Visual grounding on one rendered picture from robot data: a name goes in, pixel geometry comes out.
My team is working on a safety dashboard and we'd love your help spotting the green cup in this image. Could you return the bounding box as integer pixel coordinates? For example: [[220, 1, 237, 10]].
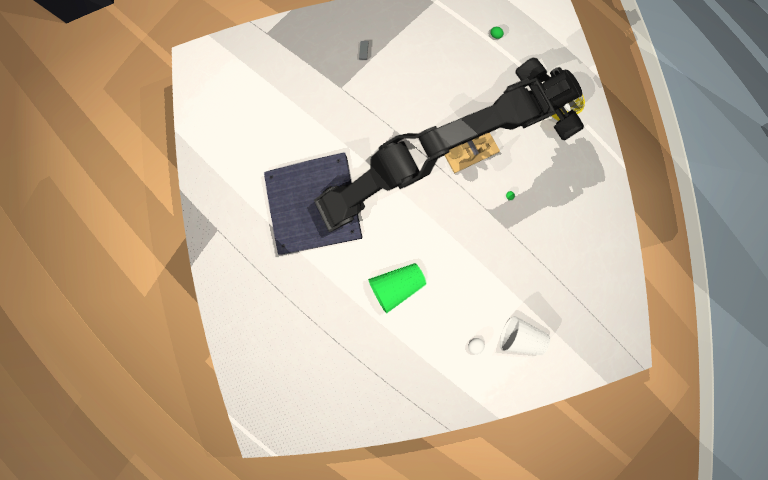
[[368, 263, 426, 314]]

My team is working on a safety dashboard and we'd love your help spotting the yellow cylinder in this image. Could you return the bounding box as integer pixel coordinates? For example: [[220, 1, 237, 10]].
[[551, 96, 585, 121]]

